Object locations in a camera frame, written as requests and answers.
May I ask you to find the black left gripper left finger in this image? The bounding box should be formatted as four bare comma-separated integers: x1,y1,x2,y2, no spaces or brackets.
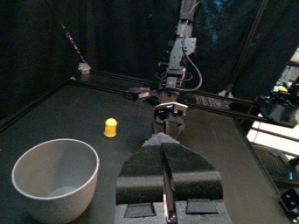
115,132,166,206

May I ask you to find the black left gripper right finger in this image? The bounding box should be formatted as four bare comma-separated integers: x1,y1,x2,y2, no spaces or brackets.
159,132,224,202

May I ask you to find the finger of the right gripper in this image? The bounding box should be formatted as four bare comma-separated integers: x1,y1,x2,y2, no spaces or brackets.
151,116,171,137
170,115,186,140

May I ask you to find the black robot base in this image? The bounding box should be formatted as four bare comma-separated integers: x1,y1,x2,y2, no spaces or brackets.
256,83,299,124

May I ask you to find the small yellow toy chip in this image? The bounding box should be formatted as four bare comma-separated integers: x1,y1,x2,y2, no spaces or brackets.
103,117,119,138

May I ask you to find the grey speckled cup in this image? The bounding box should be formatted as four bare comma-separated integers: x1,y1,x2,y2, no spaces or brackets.
11,137,100,224

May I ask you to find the black box with white dots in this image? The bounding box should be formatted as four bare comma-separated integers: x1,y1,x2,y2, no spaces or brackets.
279,187,299,217

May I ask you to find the black cloth curtain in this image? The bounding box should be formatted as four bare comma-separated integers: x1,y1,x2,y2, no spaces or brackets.
0,0,299,117

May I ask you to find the black aluminium frame rail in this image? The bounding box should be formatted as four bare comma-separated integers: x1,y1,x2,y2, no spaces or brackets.
68,69,298,129

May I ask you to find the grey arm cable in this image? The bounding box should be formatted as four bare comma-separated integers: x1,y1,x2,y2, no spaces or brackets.
182,51,204,93

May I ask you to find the white frame corner bracket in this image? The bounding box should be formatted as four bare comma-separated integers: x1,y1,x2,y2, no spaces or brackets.
216,88,236,100
78,62,94,74

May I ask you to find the thin black frame post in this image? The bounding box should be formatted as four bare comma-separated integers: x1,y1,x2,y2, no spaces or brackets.
58,21,90,66

